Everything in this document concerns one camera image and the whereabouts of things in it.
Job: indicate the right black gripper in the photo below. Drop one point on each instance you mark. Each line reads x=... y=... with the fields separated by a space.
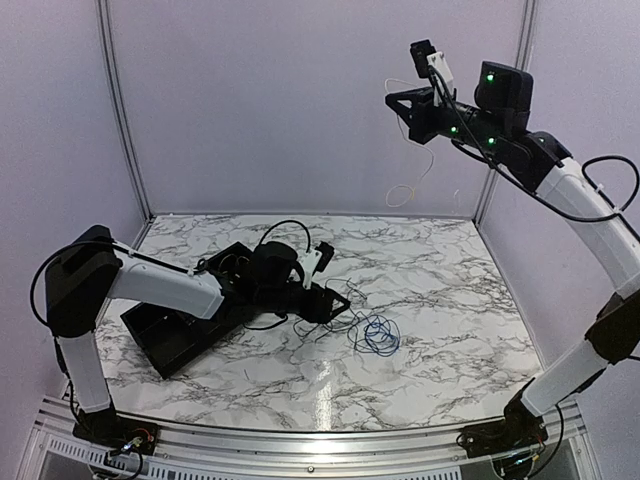
x=420 y=118

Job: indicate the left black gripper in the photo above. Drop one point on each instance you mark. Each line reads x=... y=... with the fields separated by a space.
x=316 y=303

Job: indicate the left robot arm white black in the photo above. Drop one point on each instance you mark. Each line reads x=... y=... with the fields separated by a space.
x=77 y=281

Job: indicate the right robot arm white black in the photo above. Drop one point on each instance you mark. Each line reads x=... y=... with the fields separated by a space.
x=542 y=168

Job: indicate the black compartment tray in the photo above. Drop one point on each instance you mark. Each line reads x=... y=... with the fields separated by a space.
x=180 y=312

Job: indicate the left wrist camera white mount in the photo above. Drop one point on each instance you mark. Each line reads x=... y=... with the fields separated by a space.
x=315 y=261

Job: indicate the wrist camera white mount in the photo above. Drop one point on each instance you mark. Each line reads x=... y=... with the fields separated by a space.
x=432 y=65
x=315 y=261

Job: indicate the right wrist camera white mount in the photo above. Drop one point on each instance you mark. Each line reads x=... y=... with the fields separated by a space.
x=432 y=65

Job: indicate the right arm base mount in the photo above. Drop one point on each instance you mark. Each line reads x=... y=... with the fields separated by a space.
x=519 y=428

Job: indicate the left aluminium corner post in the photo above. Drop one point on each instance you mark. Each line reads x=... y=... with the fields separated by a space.
x=116 y=93

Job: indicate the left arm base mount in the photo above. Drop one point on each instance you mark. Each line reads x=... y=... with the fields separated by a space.
x=122 y=434

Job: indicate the aluminium front frame rail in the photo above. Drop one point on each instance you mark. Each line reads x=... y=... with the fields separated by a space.
x=191 y=451

